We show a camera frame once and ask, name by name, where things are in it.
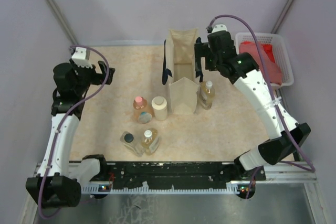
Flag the beige canvas bag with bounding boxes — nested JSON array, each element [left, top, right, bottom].
[[162, 28, 200, 115]]

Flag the pink red cloth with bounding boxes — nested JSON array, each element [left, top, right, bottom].
[[238, 40, 285, 87]]

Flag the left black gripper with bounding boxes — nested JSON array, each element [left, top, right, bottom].
[[70, 57, 115, 94]]

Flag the amber bottle white cap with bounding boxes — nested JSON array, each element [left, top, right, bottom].
[[141, 128, 161, 155]]

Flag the clear jar teal lid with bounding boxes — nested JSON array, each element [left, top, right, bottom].
[[137, 111, 152, 124]]

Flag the aluminium rail frame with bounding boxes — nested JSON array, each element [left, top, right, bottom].
[[34, 162, 318, 196]]

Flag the cream cylindrical bottle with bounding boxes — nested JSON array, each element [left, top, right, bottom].
[[151, 96, 168, 121]]

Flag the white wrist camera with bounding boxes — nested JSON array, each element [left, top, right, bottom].
[[206, 24, 228, 34], [71, 47, 93, 69]]

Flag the yellow liquid bottle white cap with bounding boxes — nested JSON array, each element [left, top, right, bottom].
[[198, 81, 215, 110]]

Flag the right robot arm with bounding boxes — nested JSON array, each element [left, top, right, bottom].
[[194, 30, 311, 180]]

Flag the white plastic basket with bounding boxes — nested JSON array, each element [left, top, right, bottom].
[[235, 32, 295, 90]]

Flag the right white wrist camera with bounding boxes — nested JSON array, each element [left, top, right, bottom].
[[206, 24, 228, 34]]

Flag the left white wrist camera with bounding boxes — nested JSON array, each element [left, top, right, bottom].
[[71, 47, 93, 69]]

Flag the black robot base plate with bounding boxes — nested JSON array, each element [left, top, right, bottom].
[[82, 162, 266, 198]]

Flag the clear bottle black cap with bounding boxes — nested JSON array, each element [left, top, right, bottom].
[[120, 131, 144, 157]]

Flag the pink cap orange bottle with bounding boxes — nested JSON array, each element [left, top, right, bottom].
[[133, 96, 154, 122]]

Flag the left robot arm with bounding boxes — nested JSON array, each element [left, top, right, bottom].
[[26, 60, 115, 209]]

